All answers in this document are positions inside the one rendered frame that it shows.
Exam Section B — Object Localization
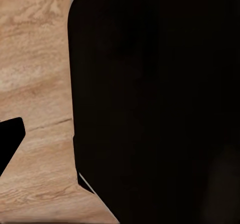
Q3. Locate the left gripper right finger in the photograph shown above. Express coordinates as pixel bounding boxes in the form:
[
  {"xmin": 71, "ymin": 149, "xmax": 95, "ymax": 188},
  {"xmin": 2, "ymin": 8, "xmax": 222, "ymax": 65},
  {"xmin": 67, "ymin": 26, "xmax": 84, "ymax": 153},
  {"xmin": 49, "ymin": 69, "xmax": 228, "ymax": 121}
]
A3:
[{"xmin": 224, "ymin": 117, "xmax": 240, "ymax": 156}]

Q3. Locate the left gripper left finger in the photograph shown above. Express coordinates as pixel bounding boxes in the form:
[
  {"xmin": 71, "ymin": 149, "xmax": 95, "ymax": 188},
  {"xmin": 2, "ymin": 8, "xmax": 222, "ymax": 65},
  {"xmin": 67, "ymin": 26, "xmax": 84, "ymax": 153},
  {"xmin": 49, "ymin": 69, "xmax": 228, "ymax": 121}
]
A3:
[{"xmin": 0, "ymin": 117, "xmax": 26, "ymax": 176}]

